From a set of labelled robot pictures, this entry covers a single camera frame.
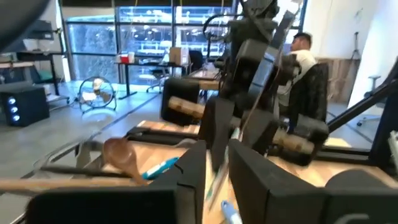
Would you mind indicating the metal floor fan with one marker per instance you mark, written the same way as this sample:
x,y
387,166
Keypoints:
x,y
97,90

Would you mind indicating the cardboard box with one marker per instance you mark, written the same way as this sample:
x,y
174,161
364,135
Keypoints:
x,y
178,56

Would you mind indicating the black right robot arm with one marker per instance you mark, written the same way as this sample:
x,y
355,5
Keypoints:
x,y
258,15

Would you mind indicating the red cup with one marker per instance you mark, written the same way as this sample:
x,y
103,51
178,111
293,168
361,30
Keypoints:
x,y
124,59

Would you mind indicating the large glass window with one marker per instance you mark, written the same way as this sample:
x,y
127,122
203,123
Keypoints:
x,y
93,37

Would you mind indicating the small clear plastic bin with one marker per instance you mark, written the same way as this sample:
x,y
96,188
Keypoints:
x,y
62,155

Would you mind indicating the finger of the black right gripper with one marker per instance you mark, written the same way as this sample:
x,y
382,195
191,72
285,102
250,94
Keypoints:
x,y
217,124
259,130

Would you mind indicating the white cup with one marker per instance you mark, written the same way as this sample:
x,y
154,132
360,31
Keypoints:
x,y
131,57

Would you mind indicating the wooden slotted spoon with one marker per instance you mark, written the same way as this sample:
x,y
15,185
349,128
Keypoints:
x,y
62,183

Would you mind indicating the person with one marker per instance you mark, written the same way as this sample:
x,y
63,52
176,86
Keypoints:
x,y
303,59

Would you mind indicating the black office chair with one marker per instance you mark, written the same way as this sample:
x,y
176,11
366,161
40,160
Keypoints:
x,y
311,90
196,60

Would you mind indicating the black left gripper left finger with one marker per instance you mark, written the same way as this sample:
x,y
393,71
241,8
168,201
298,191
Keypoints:
x,y
124,208

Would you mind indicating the black plastic spoon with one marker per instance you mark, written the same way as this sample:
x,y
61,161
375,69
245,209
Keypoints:
x,y
77,171

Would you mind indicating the brown wooden spoon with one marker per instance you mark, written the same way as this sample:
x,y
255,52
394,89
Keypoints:
x,y
119,155

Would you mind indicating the round black spatula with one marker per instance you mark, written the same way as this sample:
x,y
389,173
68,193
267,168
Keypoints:
x,y
357,179

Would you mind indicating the wooden background table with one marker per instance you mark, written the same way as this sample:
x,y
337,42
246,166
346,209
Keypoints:
x,y
202,76

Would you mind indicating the black storage shelf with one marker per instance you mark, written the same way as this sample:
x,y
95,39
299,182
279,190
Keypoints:
x,y
40,56

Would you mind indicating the black-legged background desk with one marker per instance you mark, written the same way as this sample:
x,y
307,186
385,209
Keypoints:
x,y
146,64

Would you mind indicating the black box blue lights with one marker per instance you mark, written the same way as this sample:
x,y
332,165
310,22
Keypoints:
x,y
31,105

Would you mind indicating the black tripod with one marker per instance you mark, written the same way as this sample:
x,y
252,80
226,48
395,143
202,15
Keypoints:
x,y
356,37

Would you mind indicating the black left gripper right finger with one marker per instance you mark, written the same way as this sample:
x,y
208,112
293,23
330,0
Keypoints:
x,y
280,202

